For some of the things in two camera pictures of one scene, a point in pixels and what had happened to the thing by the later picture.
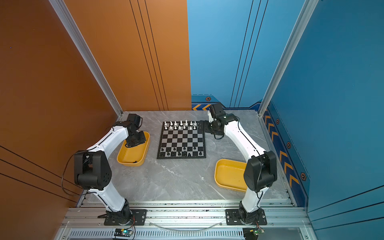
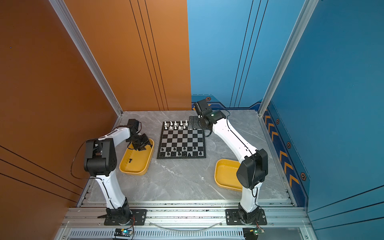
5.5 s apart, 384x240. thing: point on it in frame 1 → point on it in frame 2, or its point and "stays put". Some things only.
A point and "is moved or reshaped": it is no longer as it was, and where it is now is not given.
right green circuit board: [252, 233] stays put
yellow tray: [135, 156] is moved or reshaped
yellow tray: [230, 174] stays put
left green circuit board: [121, 232] stays put
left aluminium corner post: [66, 15] stays put
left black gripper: [131, 144] → [146, 142]
